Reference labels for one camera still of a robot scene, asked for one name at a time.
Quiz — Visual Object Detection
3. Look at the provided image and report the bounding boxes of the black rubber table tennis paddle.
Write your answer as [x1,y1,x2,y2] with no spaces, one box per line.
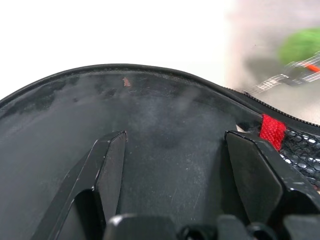
[0,68,263,240]

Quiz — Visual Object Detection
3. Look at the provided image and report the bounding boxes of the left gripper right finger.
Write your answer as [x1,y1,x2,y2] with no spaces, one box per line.
[224,130,320,224]

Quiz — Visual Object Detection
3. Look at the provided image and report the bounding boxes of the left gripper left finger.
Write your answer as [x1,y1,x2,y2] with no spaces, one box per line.
[31,130,127,240]

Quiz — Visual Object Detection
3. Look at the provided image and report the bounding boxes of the black racket cover case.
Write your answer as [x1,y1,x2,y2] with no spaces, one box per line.
[0,0,320,192]

